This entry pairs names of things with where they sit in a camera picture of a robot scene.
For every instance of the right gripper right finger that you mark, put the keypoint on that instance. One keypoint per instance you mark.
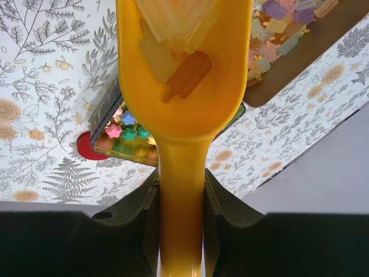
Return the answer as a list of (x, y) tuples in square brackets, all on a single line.
[(241, 241)]

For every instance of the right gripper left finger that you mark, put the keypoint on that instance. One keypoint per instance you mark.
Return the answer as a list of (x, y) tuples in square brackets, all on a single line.
[(121, 240)]

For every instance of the red jar lid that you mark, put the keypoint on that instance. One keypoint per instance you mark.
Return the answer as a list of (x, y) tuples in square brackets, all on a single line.
[(85, 149)]

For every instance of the tin of star candies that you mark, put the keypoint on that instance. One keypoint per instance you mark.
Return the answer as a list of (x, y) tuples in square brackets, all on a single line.
[(115, 132)]

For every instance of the floral table mat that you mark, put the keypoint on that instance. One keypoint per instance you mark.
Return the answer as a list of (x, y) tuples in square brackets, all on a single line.
[(58, 58)]

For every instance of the yellow plastic scoop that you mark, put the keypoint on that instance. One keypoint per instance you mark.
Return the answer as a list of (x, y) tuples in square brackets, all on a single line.
[(184, 129)]

